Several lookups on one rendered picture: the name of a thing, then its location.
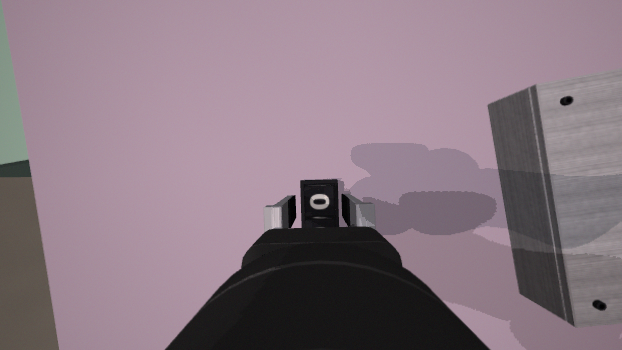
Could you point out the black cube with white zero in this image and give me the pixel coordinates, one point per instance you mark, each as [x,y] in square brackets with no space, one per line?
[319,200]
[317,222]

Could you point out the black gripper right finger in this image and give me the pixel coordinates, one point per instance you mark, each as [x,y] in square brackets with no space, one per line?
[357,213]

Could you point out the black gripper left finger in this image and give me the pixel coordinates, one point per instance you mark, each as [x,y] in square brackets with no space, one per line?
[280,215]

